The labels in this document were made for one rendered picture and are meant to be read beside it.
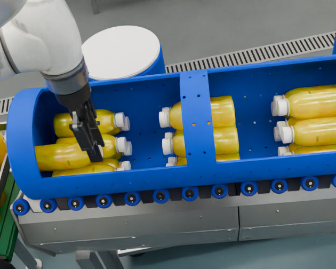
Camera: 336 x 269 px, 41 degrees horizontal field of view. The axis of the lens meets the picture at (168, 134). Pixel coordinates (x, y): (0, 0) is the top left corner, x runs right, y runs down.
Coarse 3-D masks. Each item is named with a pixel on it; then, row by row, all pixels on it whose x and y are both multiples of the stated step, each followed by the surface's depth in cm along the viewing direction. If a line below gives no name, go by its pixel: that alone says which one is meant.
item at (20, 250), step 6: (12, 228) 125; (18, 240) 194; (18, 246) 195; (24, 246) 200; (18, 252) 197; (24, 252) 200; (0, 258) 122; (24, 258) 202; (30, 258) 205; (0, 264) 116; (6, 264) 117; (30, 264) 207; (36, 264) 211; (42, 264) 214
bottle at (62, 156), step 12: (60, 144) 109; (72, 144) 108; (36, 156) 108; (48, 156) 108; (60, 156) 107; (72, 156) 107; (84, 156) 107; (48, 168) 109; (60, 168) 109; (72, 168) 109
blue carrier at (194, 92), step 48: (48, 96) 120; (96, 96) 121; (144, 96) 121; (192, 96) 99; (240, 96) 121; (48, 144) 125; (144, 144) 126; (192, 144) 98; (240, 144) 122; (288, 144) 121; (48, 192) 107; (96, 192) 108
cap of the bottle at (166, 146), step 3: (165, 138) 108; (168, 138) 108; (162, 141) 107; (165, 141) 107; (168, 141) 107; (162, 144) 107; (165, 144) 106; (168, 144) 106; (165, 147) 106; (168, 147) 106; (165, 150) 107; (168, 150) 107; (165, 153) 107; (168, 153) 107
